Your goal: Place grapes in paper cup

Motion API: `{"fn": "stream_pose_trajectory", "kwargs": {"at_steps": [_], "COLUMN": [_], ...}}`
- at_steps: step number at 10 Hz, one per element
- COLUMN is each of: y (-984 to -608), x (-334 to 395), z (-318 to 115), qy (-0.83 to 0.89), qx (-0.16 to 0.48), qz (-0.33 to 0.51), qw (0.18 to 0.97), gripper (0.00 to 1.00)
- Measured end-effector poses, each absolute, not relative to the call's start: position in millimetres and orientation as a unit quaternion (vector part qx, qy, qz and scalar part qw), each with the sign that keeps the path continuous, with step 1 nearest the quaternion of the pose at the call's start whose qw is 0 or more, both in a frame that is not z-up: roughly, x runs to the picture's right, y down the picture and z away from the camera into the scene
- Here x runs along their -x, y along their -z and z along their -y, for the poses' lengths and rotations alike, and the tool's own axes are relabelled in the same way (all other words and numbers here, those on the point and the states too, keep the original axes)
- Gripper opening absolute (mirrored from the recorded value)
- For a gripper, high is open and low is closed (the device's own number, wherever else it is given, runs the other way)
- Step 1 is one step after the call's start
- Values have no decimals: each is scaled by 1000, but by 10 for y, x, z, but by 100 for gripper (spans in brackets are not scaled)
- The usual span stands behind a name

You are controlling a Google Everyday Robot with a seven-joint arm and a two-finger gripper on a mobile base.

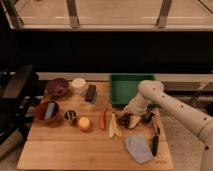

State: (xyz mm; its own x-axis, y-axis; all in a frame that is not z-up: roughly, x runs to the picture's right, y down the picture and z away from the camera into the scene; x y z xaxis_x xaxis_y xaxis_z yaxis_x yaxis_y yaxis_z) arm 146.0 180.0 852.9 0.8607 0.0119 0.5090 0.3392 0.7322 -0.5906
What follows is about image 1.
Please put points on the green plastic bin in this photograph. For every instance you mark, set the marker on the green plastic bin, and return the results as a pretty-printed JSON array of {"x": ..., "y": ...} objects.
[{"x": 123, "y": 87}]

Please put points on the black equipment stand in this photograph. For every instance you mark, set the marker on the black equipment stand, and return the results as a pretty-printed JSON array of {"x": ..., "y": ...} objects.
[{"x": 17, "y": 94}]

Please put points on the orange carrot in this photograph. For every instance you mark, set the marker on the orange carrot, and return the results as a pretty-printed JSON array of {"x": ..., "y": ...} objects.
[{"x": 102, "y": 119}]

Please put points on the white paper cup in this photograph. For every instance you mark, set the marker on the white paper cup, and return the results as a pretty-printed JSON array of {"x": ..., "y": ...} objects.
[{"x": 79, "y": 85}]

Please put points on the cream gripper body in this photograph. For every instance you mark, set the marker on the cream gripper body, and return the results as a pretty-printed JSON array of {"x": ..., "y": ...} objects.
[{"x": 137, "y": 105}]

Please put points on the black rectangular block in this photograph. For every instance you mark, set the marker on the black rectangular block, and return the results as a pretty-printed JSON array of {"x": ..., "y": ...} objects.
[{"x": 90, "y": 93}]

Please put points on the yellow round fruit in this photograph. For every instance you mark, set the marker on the yellow round fruit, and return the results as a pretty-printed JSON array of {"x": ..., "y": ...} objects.
[{"x": 84, "y": 124}]

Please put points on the brown bowl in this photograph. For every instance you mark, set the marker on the brown bowl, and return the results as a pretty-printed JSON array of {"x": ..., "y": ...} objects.
[{"x": 40, "y": 112}]

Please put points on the wooden cutting board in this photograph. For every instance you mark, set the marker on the wooden cutting board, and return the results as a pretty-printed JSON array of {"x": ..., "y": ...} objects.
[{"x": 62, "y": 147}]

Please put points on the dark striped small cup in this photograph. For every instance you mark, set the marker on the dark striped small cup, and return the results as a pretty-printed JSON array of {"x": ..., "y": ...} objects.
[{"x": 70, "y": 116}]

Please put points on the dark red grape bunch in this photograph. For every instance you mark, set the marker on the dark red grape bunch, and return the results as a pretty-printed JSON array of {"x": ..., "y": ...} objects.
[{"x": 125, "y": 120}]

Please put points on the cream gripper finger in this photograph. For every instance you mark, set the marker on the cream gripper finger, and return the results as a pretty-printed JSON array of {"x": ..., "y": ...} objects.
[
  {"x": 134, "y": 120},
  {"x": 124, "y": 111}
]

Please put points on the black handled knife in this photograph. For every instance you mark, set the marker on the black handled knife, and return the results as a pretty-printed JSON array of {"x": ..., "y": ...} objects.
[{"x": 155, "y": 137}]

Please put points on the purple bowl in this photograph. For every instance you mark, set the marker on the purple bowl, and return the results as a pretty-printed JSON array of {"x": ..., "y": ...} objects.
[{"x": 57, "y": 87}]

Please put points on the grey blue cloth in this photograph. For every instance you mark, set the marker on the grey blue cloth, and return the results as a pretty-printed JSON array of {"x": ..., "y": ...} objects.
[{"x": 138, "y": 148}]

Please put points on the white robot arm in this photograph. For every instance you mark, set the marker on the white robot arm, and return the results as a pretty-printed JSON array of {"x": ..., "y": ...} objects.
[{"x": 198, "y": 122}]

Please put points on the light blue cylinder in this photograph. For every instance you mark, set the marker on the light blue cylinder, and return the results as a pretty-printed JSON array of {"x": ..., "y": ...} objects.
[{"x": 49, "y": 111}]

